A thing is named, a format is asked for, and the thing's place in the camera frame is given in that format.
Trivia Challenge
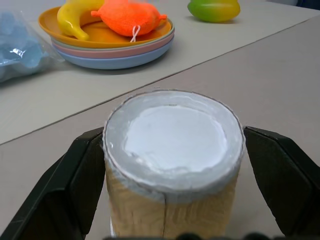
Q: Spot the orange knitted toy fruit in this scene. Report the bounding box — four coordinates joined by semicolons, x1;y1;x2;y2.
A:
90;0;168;43

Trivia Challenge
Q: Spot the cardboard can with white lid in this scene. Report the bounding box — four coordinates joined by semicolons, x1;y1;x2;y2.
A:
102;88;246;239

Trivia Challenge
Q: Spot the orange plastic plate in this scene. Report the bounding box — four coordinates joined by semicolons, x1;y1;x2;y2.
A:
38;6;174;49

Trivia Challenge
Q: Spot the yellow toy banana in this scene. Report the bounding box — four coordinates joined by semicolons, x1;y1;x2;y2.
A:
56;0;106;41

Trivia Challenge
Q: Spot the blue plastic plate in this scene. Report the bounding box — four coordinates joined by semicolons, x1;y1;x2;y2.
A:
53;39;174;70

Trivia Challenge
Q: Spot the pink plastic plate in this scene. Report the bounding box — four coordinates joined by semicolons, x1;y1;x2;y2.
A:
51;31;175;60

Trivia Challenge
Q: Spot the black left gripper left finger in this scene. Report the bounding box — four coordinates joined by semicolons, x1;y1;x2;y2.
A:
1;126;106;240

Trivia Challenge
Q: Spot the green yellow toy mango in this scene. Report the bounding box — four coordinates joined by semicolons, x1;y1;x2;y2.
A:
187;0;241;23

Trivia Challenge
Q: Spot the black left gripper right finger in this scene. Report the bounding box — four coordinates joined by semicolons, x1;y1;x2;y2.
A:
242;125;320;240

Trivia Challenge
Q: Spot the clear bag of blue items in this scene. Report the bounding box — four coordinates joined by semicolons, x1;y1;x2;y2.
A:
0;9;65;83

